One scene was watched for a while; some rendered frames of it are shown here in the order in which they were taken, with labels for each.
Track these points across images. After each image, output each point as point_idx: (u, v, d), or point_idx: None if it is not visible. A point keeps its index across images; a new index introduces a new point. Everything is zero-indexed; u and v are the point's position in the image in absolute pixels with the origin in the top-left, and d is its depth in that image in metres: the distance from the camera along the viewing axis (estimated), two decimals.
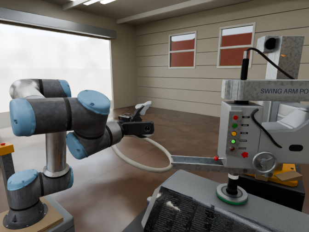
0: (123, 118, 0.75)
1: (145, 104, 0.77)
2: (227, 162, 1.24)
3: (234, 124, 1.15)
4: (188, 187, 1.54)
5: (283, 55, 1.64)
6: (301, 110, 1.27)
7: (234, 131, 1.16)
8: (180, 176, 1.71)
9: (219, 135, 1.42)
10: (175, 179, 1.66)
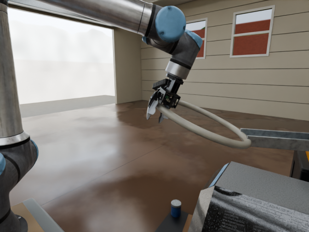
0: (164, 89, 0.75)
1: (147, 108, 0.81)
2: None
3: None
4: (260, 188, 0.96)
5: None
6: None
7: None
8: (237, 171, 1.13)
9: None
10: (232, 175, 1.08)
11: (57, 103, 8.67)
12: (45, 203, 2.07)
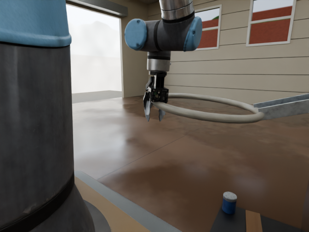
0: (151, 87, 0.75)
1: (144, 110, 0.82)
2: None
3: None
4: None
5: None
6: None
7: None
8: None
9: None
10: None
11: None
12: None
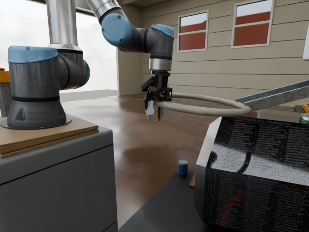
0: (154, 87, 0.75)
1: (145, 111, 0.81)
2: None
3: None
4: (263, 115, 1.10)
5: None
6: None
7: None
8: None
9: (307, 27, 0.93)
10: None
11: (60, 95, 8.80)
12: None
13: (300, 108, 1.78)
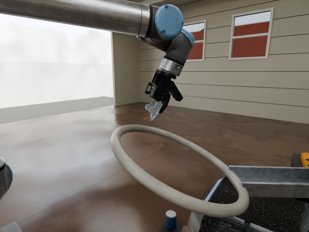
0: None
1: None
2: None
3: None
4: (253, 209, 0.93)
5: None
6: None
7: None
8: (230, 188, 1.09)
9: None
10: (225, 194, 1.04)
11: (55, 105, 8.64)
12: (38, 213, 2.04)
13: (298, 161, 1.61)
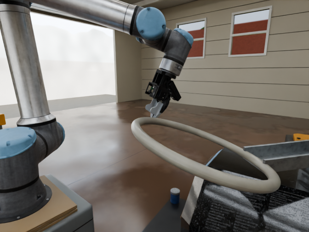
0: None
1: None
2: None
3: None
4: (248, 167, 1.10)
5: None
6: None
7: None
8: (228, 154, 1.27)
9: None
10: (224, 158, 1.22)
11: None
12: None
13: (290, 140, 1.79)
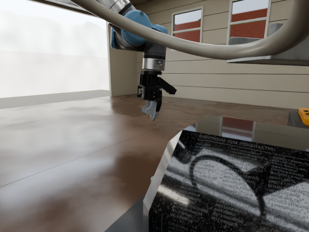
0: None
1: None
2: None
3: None
4: (238, 131, 0.77)
5: None
6: None
7: None
8: (214, 120, 0.93)
9: None
10: (207, 123, 0.88)
11: None
12: (14, 182, 1.88)
13: (295, 115, 1.45)
